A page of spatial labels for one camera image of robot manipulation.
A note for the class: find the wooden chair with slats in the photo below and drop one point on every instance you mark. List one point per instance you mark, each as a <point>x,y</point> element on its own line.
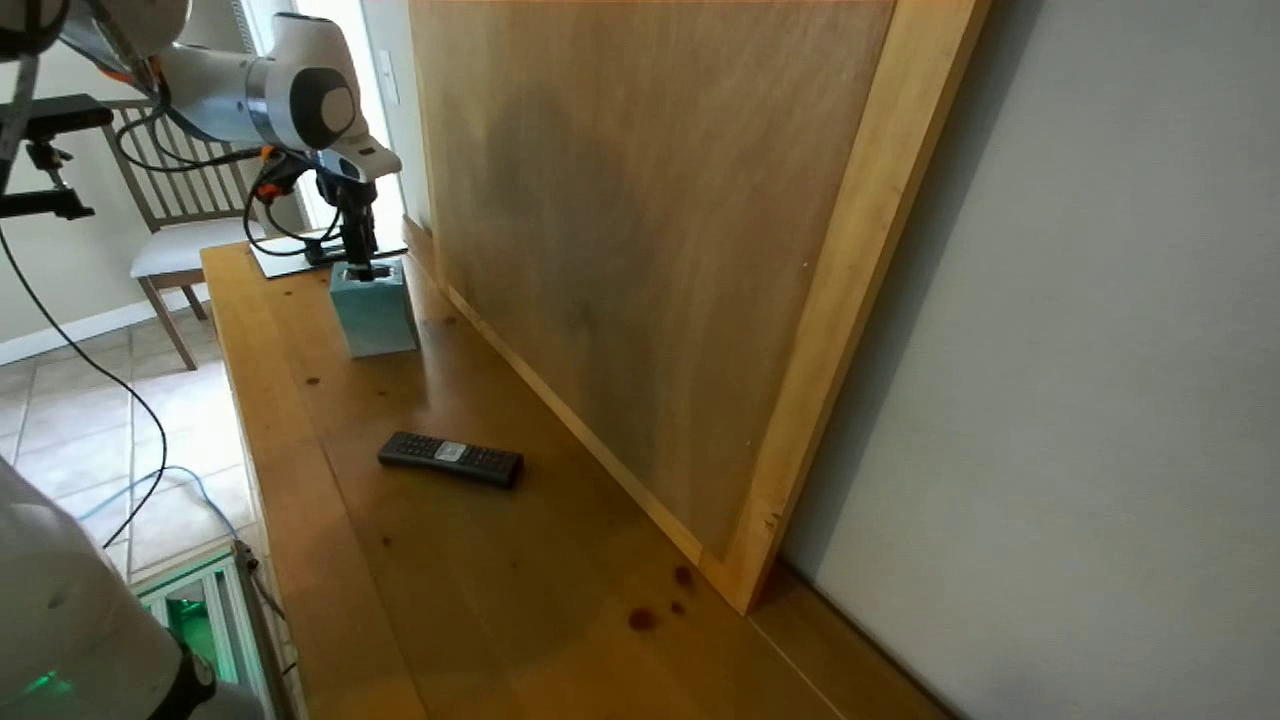
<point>167,252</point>

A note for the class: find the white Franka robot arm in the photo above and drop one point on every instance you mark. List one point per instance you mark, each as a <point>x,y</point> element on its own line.
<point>287,92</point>

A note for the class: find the large wooden back board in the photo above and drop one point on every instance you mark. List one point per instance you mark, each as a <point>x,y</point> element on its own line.
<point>641,252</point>

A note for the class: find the black camera stand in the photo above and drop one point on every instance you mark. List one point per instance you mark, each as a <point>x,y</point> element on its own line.
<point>47,126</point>

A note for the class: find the teal tissue box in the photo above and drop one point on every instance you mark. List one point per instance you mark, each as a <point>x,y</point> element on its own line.
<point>376,312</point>

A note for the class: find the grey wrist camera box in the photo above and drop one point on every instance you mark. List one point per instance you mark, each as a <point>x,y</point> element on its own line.
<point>363,157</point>

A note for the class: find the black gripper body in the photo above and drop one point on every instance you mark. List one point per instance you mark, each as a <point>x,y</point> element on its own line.
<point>348,202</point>

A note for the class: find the black remote control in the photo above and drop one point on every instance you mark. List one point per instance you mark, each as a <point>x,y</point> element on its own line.
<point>451,457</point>

